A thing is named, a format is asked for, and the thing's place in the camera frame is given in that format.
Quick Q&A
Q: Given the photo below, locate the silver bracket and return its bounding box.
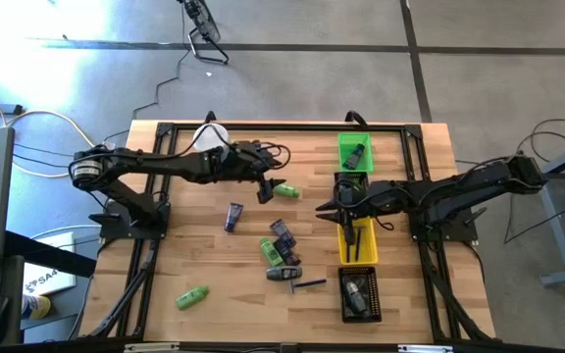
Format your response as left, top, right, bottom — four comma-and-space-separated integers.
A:
124, 342, 180, 353
397, 343, 454, 353

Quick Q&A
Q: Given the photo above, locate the white printed box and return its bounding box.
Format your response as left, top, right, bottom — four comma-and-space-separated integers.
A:
21, 230, 77, 298

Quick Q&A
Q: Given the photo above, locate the green travel bottle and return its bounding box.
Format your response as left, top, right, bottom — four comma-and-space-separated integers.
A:
272, 182, 301, 200
259, 236, 284, 268
175, 285, 211, 312

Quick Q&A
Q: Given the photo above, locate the black desk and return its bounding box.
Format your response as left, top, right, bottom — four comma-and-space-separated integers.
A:
0, 229, 98, 347

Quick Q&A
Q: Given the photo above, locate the dark foil sachet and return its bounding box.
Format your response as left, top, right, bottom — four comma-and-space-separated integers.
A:
273, 237, 302, 268
269, 219, 298, 249

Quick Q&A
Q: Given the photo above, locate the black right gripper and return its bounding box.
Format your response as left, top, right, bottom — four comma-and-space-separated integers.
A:
315, 178, 394, 231

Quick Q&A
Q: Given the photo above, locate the white green wipes canister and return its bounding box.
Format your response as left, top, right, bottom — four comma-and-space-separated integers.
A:
192, 122, 230, 153

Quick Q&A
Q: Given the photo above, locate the black perforated basket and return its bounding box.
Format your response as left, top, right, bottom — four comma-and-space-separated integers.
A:
336, 266, 383, 325
334, 171, 373, 197

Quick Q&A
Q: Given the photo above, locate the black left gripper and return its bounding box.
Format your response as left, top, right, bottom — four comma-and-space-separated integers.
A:
223, 139, 287, 205

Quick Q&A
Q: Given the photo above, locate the black floor fan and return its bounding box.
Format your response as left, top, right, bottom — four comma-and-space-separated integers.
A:
177, 0, 231, 66

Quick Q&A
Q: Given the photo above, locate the dark blue toiletry tube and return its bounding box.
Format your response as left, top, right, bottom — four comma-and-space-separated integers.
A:
224, 202, 244, 233

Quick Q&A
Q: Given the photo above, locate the black fan cable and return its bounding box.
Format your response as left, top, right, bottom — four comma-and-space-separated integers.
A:
103, 4, 188, 143

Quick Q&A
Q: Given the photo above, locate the small dark bottle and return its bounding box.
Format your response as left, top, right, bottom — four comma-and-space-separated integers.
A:
342, 143, 366, 171

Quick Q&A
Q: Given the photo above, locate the green perforated basket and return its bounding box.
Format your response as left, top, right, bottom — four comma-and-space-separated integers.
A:
336, 132, 376, 175

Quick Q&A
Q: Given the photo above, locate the black aluminium table frame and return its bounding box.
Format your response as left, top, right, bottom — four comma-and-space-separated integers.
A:
78, 121, 497, 344

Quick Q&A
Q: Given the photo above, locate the yellow perforated basket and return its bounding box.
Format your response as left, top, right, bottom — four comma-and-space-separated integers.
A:
335, 215, 380, 266

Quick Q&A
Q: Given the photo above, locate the yellow floor cable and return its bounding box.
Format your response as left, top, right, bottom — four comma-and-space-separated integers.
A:
0, 80, 103, 178

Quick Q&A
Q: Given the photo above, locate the person's foot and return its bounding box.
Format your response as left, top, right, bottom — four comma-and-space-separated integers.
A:
21, 293, 52, 321

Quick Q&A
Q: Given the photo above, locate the black floor cable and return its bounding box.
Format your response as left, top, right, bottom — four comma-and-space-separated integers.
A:
502, 130, 565, 245
529, 116, 565, 164

